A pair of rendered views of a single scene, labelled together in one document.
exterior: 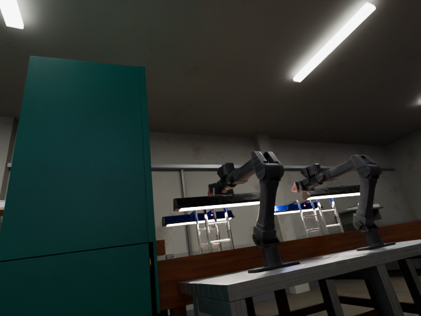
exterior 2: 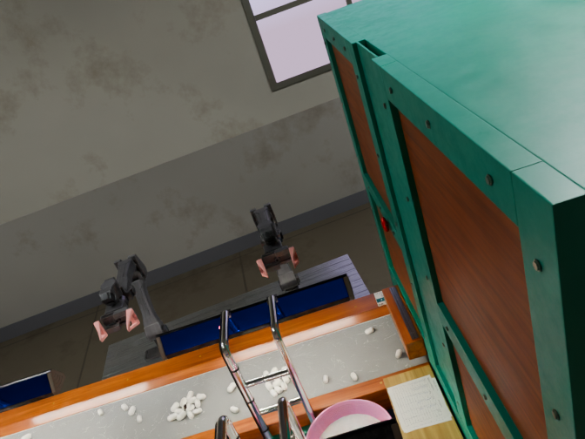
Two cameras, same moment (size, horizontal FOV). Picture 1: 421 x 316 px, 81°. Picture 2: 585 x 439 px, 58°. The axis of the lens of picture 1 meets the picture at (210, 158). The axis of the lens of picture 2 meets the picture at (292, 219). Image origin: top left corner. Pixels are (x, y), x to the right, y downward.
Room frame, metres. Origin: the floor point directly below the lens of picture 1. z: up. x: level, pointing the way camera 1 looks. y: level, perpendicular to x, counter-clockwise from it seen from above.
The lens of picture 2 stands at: (2.72, 0.73, 2.02)
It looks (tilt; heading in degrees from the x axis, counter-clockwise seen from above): 27 degrees down; 205
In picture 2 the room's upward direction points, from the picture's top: 20 degrees counter-clockwise
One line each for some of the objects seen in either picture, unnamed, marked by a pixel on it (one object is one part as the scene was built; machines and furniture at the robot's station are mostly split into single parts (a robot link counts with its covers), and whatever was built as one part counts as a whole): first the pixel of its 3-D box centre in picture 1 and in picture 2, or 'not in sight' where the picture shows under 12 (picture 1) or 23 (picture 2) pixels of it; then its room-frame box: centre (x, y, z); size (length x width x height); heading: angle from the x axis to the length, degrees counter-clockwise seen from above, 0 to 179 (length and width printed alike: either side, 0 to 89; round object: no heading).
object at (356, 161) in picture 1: (346, 173); (128, 282); (1.29, -0.70, 1.05); 0.30 x 0.09 x 0.12; 26
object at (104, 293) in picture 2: (307, 176); (111, 303); (1.53, -0.59, 1.13); 0.07 x 0.06 x 0.11; 116
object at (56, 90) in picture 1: (101, 186); (529, 217); (1.61, 0.78, 1.31); 1.36 x 0.55 x 0.95; 21
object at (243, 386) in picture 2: (222, 230); (272, 373); (1.66, 0.00, 0.90); 0.20 x 0.19 x 0.45; 111
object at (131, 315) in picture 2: (297, 188); (125, 323); (1.58, -0.52, 1.07); 0.09 x 0.07 x 0.07; 26
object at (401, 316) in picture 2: (155, 249); (402, 320); (1.37, 0.36, 0.83); 0.30 x 0.06 x 0.07; 21
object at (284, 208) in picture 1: (294, 207); not in sight; (2.45, -0.73, 1.08); 0.62 x 0.08 x 0.07; 111
